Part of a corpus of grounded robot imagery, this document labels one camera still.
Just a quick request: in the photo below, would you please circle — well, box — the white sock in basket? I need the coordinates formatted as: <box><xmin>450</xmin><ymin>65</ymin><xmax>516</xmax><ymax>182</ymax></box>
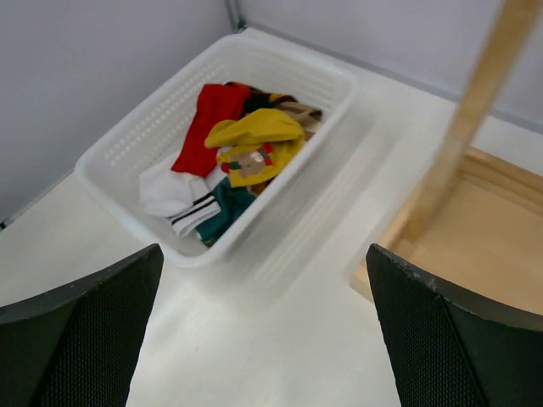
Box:
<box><xmin>139</xmin><ymin>155</ymin><xmax>225</xmax><ymax>237</ymax></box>

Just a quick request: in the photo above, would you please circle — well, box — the brown striped sock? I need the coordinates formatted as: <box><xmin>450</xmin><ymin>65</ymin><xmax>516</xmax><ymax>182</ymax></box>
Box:
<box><xmin>226</xmin><ymin>81</ymin><xmax>323</xmax><ymax>141</ymax></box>

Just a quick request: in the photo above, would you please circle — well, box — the white plastic basket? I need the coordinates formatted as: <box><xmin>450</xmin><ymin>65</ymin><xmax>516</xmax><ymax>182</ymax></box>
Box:
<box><xmin>74</xmin><ymin>32</ymin><xmax>361</xmax><ymax>269</ymax></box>

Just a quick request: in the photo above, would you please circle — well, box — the yellow sock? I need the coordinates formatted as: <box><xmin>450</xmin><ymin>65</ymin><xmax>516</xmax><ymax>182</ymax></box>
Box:
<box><xmin>204</xmin><ymin>109</ymin><xmax>305</xmax><ymax>187</ymax></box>

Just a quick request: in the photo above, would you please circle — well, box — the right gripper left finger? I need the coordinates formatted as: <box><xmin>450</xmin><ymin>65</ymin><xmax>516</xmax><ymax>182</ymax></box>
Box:
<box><xmin>1</xmin><ymin>244</ymin><xmax>164</xmax><ymax>406</ymax></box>

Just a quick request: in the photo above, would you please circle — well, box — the red sock in basket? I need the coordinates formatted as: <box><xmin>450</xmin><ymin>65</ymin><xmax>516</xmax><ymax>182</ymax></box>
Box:
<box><xmin>171</xmin><ymin>82</ymin><xmax>250</xmax><ymax>178</ymax></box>

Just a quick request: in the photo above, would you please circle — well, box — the teal sock in basket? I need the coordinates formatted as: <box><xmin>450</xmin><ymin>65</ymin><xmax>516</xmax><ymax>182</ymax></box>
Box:
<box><xmin>196</xmin><ymin>177</ymin><xmax>256</xmax><ymax>247</ymax></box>

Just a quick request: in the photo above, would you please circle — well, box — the wooden drying rack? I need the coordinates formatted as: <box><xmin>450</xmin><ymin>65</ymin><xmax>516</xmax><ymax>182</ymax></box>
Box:
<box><xmin>378</xmin><ymin>1</ymin><xmax>542</xmax><ymax>314</ymax></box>

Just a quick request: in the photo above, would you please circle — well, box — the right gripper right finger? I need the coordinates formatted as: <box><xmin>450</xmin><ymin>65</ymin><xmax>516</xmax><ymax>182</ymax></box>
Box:
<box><xmin>366</xmin><ymin>243</ymin><xmax>542</xmax><ymax>406</ymax></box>

